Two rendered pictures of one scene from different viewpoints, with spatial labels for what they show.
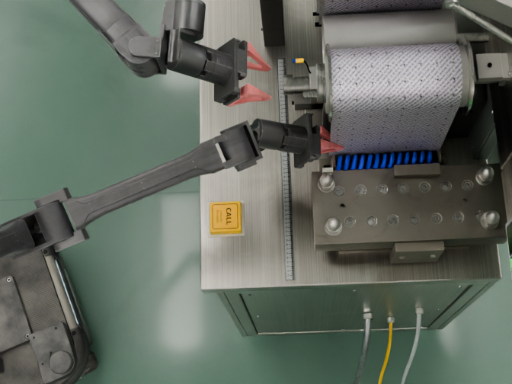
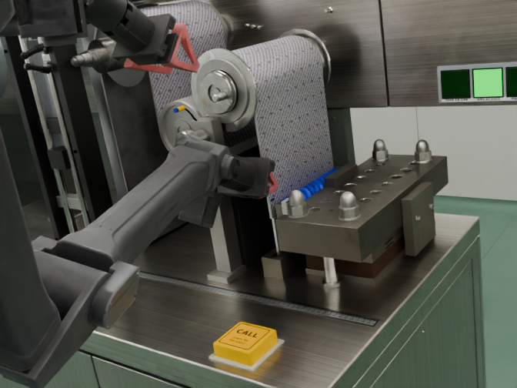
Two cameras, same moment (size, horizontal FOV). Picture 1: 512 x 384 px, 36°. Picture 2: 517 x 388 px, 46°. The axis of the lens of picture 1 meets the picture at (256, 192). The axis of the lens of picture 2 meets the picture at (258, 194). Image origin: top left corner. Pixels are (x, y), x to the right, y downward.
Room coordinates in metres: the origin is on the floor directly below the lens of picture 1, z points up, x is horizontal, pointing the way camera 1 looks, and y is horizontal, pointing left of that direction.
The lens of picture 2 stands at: (0.07, 0.76, 1.40)
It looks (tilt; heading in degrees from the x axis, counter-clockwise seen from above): 18 degrees down; 299
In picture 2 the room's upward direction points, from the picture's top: 9 degrees counter-clockwise
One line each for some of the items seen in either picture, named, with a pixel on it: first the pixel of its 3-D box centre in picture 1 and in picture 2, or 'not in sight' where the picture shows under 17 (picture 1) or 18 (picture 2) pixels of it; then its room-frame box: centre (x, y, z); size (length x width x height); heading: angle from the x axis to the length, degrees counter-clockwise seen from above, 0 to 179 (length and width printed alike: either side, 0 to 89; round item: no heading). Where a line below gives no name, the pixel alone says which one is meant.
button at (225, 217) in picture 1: (225, 217); (245, 342); (0.51, 0.08, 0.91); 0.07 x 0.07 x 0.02; 81
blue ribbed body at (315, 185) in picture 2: (385, 161); (314, 190); (0.53, -0.28, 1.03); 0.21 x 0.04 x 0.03; 81
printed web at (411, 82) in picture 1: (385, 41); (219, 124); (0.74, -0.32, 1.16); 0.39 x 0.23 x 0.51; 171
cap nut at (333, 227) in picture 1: (333, 224); (348, 204); (0.41, -0.14, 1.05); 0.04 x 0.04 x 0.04
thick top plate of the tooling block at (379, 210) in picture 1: (407, 207); (369, 199); (0.43, -0.31, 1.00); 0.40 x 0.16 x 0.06; 81
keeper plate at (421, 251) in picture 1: (416, 253); (420, 218); (0.34, -0.31, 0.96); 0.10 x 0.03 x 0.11; 81
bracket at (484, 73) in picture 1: (492, 66); not in sight; (0.59, -0.47, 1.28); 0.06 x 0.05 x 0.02; 81
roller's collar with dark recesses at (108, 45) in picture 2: not in sight; (110, 54); (0.88, -0.20, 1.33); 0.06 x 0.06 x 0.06; 81
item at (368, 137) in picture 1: (387, 138); (298, 152); (0.56, -0.29, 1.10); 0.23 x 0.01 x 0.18; 81
